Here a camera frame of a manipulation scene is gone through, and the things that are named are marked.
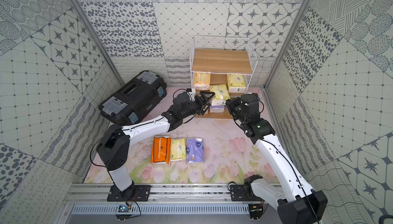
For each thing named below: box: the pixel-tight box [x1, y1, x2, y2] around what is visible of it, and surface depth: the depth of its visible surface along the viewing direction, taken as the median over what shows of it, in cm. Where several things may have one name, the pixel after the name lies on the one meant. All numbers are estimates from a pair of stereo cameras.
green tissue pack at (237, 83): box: [226, 74, 247, 94], surface depth 83 cm
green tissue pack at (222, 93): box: [209, 83, 231, 106], surface depth 77 cm
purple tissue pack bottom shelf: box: [209, 104, 225, 114], surface depth 103 cm
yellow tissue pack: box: [193, 72, 211, 91], surface depth 85 cm
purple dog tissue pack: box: [186, 136, 205, 164], surface depth 86 cm
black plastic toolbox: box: [98, 70, 168, 127], surface depth 95 cm
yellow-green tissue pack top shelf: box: [169, 138, 187, 162], surface depth 86 cm
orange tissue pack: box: [150, 137, 172, 165], surface depth 83 cm
